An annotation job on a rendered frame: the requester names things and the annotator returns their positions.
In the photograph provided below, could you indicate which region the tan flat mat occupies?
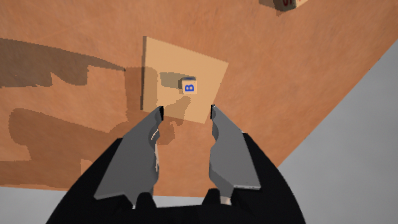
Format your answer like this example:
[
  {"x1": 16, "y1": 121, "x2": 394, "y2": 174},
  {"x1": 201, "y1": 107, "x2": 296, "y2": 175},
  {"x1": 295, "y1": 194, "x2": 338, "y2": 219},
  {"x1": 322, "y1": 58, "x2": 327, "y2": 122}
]
[{"x1": 143, "y1": 37, "x2": 228, "y2": 124}]

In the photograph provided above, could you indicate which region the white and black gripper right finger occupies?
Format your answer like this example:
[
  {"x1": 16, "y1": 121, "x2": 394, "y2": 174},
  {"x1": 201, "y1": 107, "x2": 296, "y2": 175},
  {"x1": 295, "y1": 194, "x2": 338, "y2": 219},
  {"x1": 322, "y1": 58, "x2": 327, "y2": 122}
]
[{"x1": 209, "y1": 104, "x2": 306, "y2": 224}]

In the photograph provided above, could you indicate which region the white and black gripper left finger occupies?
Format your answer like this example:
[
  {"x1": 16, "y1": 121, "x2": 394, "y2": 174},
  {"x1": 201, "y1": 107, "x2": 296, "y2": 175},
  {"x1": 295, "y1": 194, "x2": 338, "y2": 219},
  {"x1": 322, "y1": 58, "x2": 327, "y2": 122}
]
[{"x1": 46, "y1": 106, "x2": 164, "y2": 224}]

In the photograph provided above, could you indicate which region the wooden letter block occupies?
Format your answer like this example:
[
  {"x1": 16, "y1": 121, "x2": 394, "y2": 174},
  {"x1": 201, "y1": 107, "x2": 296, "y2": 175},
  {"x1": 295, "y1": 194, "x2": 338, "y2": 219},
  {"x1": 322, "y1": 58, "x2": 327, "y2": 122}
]
[
  {"x1": 182, "y1": 77, "x2": 197, "y2": 95},
  {"x1": 281, "y1": 0, "x2": 308, "y2": 12}
]

